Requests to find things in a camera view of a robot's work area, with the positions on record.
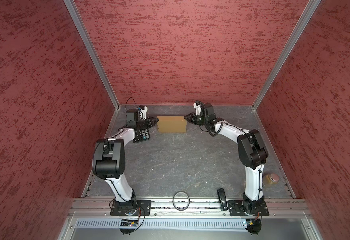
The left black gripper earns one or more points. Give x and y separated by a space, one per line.
150 122

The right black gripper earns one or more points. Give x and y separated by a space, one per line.
192 118

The brown cardboard box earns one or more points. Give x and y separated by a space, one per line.
172 124

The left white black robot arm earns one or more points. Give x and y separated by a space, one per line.
109 160

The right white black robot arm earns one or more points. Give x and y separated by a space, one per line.
252 152

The black desk calculator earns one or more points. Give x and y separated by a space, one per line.
141 135

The jar with pink lid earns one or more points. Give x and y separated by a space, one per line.
270 179

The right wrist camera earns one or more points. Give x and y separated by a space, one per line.
198 108

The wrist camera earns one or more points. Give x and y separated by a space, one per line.
198 108
142 112

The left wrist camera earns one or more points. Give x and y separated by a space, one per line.
142 112

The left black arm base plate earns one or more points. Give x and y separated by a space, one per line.
139 207

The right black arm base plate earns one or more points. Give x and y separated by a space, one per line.
248 208

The white perforated cable duct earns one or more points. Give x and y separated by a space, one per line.
236 225

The aluminium front rail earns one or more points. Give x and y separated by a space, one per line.
182 207

